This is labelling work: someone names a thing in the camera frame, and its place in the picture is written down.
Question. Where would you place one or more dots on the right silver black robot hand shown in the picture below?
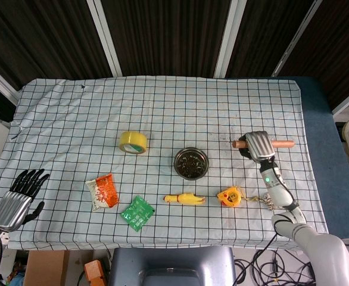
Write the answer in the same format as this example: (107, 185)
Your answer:
(261, 146)

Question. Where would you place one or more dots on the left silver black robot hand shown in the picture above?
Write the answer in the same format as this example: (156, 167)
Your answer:
(12, 207)

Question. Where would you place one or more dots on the wooden rolling pin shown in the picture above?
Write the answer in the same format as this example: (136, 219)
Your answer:
(283, 144)

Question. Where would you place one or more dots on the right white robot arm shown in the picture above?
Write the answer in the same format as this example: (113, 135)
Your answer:
(317, 244)

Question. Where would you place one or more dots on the metal bowl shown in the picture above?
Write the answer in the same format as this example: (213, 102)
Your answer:
(191, 164)

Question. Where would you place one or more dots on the orange tape measure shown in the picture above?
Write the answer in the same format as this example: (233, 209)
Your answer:
(229, 198)

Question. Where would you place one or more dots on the cardboard box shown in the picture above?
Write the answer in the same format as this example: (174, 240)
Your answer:
(45, 268)

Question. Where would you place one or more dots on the yellow rubber chicken toy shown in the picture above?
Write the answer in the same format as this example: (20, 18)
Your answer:
(186, 199)

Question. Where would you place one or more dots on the orange white snack packet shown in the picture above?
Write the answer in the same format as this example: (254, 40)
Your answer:
(104, 192)

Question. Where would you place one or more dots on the orange device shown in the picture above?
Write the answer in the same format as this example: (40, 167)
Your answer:
(92, 272)

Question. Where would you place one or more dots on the white black checkered tablecloth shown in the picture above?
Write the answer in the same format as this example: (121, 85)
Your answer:
(162, 104)

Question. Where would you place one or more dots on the green tea packet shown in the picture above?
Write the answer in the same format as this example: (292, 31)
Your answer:
(137, 213)

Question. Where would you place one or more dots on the yellow tape roll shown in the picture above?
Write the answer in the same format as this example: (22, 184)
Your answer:
(132, 137)

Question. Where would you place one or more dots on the grey robot torso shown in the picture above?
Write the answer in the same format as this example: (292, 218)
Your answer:
(171, 265)

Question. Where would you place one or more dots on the white double partition post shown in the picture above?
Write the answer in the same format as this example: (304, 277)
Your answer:
(106, 38)

